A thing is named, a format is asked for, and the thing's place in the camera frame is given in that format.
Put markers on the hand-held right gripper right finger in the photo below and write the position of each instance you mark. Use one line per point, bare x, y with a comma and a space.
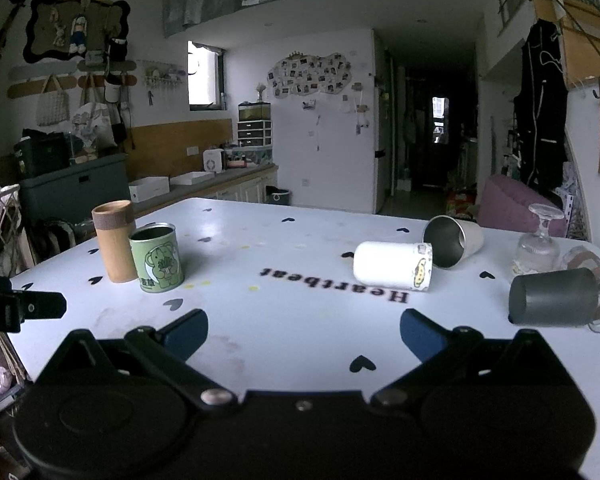
420, 335

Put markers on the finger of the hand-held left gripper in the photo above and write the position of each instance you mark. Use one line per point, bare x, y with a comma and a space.
42, 305

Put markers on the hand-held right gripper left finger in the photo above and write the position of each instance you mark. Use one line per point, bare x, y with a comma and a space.
187, 334

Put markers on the white cup with sticker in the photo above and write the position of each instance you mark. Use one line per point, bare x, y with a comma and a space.
390, 266

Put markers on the brown bamboo cup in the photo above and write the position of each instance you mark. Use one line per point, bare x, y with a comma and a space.
114, 245

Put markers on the stainless steel cup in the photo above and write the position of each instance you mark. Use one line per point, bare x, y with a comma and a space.
452, 242

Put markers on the dark grey cup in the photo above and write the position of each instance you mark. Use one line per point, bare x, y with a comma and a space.
552, 297

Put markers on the green elephant tin can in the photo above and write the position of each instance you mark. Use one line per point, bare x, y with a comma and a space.
157, 260

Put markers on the grey storage box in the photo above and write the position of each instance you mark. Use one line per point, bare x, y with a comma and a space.
75, 187

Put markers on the clear wine glass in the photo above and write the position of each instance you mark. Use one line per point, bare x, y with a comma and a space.
536, 250

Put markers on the white cardboard box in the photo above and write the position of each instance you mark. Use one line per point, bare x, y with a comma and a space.
149, 189

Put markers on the black storage box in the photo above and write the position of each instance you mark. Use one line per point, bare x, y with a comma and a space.
40, 154

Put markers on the white flat tray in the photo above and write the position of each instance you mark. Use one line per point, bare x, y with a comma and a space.
192, 178

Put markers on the white base cabinets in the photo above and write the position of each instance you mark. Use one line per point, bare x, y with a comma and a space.
245, 187

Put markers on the pink armchair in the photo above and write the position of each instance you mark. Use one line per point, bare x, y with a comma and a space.
510, 205

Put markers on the black fabric basket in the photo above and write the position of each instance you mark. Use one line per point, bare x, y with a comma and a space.
277, 196

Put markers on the small white appliance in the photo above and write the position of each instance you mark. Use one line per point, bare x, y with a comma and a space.
213, 161

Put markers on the printed tote bag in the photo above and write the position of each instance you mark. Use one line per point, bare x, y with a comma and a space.
94, 122

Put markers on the white knitted tote bag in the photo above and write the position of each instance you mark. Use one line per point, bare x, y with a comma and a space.
50, 107

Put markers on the white drawer organizer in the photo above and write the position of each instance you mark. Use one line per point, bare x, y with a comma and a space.
254, 133

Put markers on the glass fish tank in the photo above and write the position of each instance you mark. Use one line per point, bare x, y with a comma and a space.
254, 111

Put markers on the window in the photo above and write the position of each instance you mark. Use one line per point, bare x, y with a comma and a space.
202, 77

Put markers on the black hanging garment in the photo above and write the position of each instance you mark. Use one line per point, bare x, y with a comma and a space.
540, 105

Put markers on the cloud-shaped photo board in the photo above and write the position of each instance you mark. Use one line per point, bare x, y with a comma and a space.
310, 76

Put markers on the scalloped wall decor board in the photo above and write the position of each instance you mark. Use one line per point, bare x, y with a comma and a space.
70, 27

